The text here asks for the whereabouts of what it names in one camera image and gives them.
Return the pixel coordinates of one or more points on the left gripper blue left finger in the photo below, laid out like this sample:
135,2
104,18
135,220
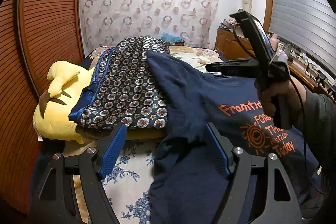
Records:
110,149

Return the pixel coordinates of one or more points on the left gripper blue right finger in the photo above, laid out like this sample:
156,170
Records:
221,147

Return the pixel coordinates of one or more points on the navy blue printed t-shirt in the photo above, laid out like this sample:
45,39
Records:
187,186

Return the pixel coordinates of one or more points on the dark grey right sleeve forearm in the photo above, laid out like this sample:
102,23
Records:
317,124

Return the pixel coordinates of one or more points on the person's right hand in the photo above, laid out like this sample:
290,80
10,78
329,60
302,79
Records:
292,92

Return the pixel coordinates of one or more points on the pink bottle on sideboard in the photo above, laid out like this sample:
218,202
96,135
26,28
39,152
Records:
274,41

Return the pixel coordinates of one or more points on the blue floral white quilt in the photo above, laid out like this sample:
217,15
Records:
127,187

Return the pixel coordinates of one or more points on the wooden sideboard cabinet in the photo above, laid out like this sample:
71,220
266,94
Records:
231,49

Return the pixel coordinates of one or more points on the grey window roller blind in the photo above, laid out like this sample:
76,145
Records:
308,24

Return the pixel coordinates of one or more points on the yellow plush toy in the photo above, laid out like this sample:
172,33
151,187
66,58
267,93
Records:
50,118

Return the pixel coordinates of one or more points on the pink floral beige blanket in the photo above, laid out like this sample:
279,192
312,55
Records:
198,58

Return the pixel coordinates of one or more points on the light blue cloth bundle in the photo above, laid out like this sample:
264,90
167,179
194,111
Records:
166,37

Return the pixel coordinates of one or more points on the circle-patterned sheer curtain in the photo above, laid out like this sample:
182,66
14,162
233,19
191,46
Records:
107,22

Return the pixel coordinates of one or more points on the brown louvered wardrobe door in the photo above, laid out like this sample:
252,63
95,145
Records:
34,35

